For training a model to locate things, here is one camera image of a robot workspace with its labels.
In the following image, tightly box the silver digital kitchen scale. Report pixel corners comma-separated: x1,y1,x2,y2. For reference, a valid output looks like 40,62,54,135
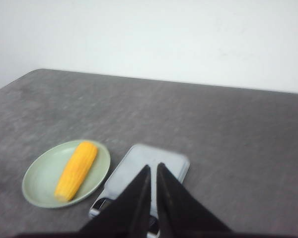
89,144,190,238

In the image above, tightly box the yellow corn cob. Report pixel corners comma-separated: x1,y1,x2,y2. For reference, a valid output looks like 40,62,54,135
54,141,98,202

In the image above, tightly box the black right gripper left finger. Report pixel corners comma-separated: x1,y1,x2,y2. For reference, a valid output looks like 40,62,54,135
79,165,151,236

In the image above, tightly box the green round plate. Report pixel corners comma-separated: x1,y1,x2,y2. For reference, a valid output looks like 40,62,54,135
22,139,111,209

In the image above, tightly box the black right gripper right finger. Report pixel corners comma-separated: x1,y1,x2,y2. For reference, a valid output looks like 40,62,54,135
156,163,234,236

